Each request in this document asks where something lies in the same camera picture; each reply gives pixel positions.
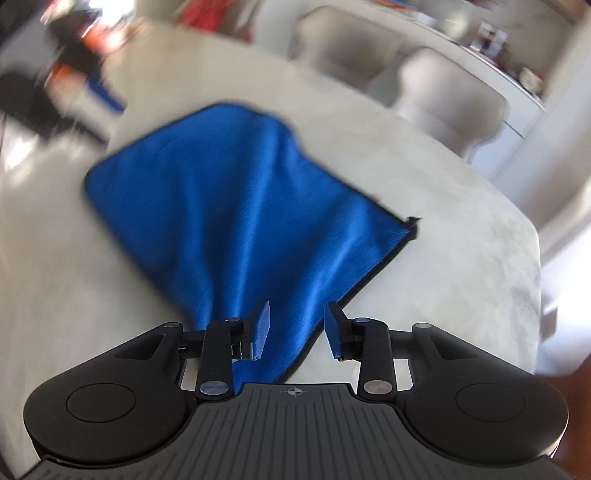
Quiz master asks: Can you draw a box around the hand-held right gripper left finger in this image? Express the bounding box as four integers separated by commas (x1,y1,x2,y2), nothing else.
112,301,271,400

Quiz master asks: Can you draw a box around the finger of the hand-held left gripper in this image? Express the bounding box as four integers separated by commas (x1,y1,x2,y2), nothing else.
85,76,127,114

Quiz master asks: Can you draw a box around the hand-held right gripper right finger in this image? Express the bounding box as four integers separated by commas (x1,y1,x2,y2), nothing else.
324,302,481,397

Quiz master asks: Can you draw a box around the blue towel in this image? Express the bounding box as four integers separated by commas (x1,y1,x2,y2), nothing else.
83,102,422,385

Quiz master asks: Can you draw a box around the beige chair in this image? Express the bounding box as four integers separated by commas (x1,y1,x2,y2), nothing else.
369,47,509,163
291,6,411,81

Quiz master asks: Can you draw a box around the white sideboard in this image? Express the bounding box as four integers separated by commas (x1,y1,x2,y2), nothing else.
406,9,548,181

